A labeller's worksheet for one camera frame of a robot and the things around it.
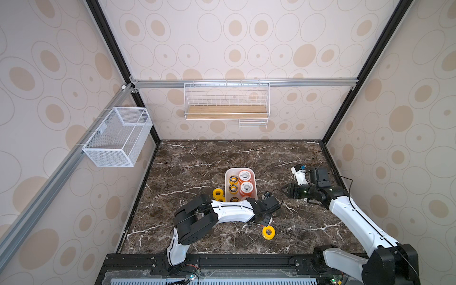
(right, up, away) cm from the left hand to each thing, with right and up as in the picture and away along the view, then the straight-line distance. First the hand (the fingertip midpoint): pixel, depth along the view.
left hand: (268, 218), depth 85 cm
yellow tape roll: (-27, +11, +9) cm, 30 cm away
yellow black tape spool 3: (-16, +8, +7) cm, 19 cm away
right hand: (+8, +15, -2) cm, 17 cm away
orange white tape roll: (-10, +19, +13) cm, 25 cm away
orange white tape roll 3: (-3, -1, -7) cm, 8 cm away
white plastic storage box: (-19, +22, +13) cm, 31 cm away
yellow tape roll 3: (-2, -6, -5) cm, 8 cm away
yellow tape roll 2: (-23, +9, +7) cm, 26 cm away
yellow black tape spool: (-17, +17, +15) cm, 28 cm away
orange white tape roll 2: (-10, +13, +7) cm, 18 cm away
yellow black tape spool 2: (-17, +12, +10) cm, 23 cm away
